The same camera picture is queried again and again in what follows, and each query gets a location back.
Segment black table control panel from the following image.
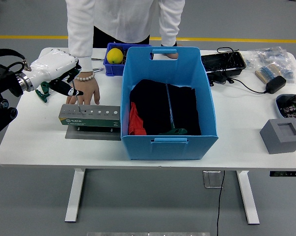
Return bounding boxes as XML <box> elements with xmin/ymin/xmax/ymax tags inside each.
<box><xmin>269</xmin><ymin>171</ymin><xmax>296</xmax><ymax>177</ymax></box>

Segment grey foam block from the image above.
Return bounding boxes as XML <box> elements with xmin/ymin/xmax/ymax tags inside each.
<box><xmin>259</xmin><ymin>118</ymin><xmax>296</xmax><ymax>155</ymax></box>

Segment black floor cable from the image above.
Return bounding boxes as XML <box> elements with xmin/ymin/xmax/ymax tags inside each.
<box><xmin>215</xmin><ymin>171</ymin><xmax>226</xmax><ymax>236</ymax></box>

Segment black power adapter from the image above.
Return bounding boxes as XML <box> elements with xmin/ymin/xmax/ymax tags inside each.
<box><xmin>265</xmin><ymin>75</ymin><xmax>287</xmax><ymax>94</ymax></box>

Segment white and black robot left hand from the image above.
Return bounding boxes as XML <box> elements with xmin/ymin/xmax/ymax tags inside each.
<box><xmin>29</xmin><ymin>48</ymin><xmax>84</xmax><ymax>97</ymax></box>

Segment small dark blue bin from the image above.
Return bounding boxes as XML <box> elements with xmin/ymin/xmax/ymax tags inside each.
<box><xmin>103</xmin><ymin>42</ymin><xmax>152</xmax><ymax>77</ymax></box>

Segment white table leg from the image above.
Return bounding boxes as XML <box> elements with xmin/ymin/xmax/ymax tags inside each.
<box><xmin>64</xmin><ymin>168</ymin><xmax>86</xmax><ymax>224</ymax></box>
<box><xmin>236</xmin><ymin>170</ymin><xmax>261</xmax><ymax>225</ymax></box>

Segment grey and green tool holder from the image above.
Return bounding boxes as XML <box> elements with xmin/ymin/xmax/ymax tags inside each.
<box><xmin>58</xmin><ymin>103</ymin><xmax>122</xmax><ymax>141</ymax></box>

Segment electronic parts pile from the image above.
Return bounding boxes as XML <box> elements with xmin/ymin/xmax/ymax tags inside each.
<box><xmin>280</xmin><ymin>94</ymin><xmax>296</xmax><ymax>123</ymax></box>

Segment large green T-handle hex key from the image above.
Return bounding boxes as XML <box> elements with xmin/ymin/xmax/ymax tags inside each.
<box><xmin>158</xmin><ymin>84</ymin><xmax>188</xmax><ymax>136</ymax></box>

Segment person's right hand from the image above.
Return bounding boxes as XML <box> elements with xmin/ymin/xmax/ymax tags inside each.
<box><xmin>66</xmin><ymin>77</ymin><xmax>101</xmax><ymax>106</ymax></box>

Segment red cloth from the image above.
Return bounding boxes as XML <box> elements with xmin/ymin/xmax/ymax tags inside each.
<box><xmin>128</xmin><ymin>102</ymin><xmax>147</xmax><ymax>136</ymax></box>

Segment yellow lemon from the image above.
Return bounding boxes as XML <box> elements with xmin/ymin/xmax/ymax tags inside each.
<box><xmin>106</xmin><ymin>48</ymin><xmax>124</xmax><ymax>65</ymax></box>

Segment beaded bracelet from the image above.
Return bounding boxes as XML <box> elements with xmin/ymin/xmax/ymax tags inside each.
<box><xmin>74</xmin><ymin>72</ymin><xmax>96</xmax><ymax>83</ymax></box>

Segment small green T-handle hex key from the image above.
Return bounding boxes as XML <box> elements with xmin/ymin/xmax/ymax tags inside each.
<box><xmin>65</xmin><ymin>70</ymin><xmax>81</xmax><ymax>113</ymax></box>

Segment person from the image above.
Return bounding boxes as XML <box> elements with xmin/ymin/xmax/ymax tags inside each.
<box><xmin>65</xmin><ymin>0</ymin><xmax>187</xmax><ymax>106</ymax></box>

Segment metal floor socket plate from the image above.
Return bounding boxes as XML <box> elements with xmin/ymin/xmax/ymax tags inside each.
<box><xmin>203</xmin><ymin>170</ymin><xmax>224</xmax><ymax>189</ymax></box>

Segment light blue shallow tray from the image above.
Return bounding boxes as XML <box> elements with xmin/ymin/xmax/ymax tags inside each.
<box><xmin>275</xmin><ymin>93</ymin><xmax>296</xmax><ymax>130</ymax></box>

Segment black cord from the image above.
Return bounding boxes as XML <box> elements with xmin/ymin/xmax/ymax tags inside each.
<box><xmin>208</xmin><ymin>46</ymin><xmax>269</xmax><ymax>94</ymax></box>

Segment large light blue folding box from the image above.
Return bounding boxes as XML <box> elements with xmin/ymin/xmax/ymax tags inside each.
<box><xmin>120</xmin><ymin>46</ymin><xmax>218</xmax><ymax>161</ymax></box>

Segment resistor strip bundle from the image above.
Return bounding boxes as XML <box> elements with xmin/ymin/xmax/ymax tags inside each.
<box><xmin>254</xmin><ymin>64</ymin><xmax>282</xmax><ymax>83</ymax></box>

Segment black plastic tray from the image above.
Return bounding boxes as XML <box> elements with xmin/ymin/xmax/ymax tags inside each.
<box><xmin>200</xmin><ymin>51</ymin><xmax>247</xmax><ymax>74</ymax></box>

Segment black cloth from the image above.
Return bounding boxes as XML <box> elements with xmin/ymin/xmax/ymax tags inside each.
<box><xmin>129</xmin><ymin>79</ymin><xmax>202</xmax><ymax>136</ymax></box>

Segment clear plastic parts bags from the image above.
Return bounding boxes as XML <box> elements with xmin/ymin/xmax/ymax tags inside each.
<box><xmin>244</xmin><ymin>46</ymin><xmax>296</xmax><ymax>86</ymax></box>

